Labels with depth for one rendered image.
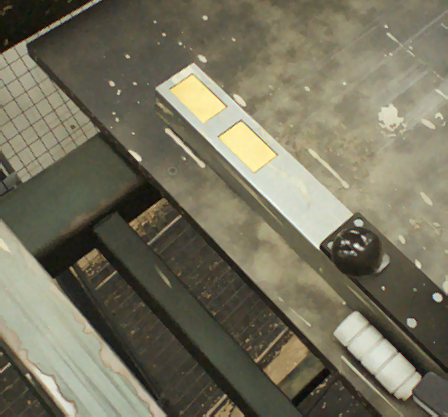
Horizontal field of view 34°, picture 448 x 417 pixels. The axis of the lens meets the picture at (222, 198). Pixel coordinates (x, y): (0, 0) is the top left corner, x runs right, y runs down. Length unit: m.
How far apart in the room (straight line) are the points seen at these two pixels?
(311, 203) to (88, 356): 0.24
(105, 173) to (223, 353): 0.22
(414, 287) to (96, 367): 0.27
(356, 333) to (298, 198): 0.13
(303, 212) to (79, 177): 0.23
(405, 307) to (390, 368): 0.05
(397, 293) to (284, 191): 0.13
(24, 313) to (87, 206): 0.17
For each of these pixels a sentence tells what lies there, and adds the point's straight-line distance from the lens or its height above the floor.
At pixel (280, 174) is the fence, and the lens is 0.68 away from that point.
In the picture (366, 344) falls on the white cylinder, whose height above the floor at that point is 1.39.
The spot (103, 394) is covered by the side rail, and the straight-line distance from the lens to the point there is 0.58.
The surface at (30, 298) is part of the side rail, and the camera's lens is 0.61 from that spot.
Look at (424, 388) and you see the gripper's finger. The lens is 0.53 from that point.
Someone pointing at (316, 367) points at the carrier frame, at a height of 0.79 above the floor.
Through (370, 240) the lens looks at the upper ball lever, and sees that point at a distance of 0.53.
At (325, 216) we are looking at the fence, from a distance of 0.66.
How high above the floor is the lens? 1.76
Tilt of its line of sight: 20 degrees down
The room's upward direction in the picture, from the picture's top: 30 degrees counter-clockwise
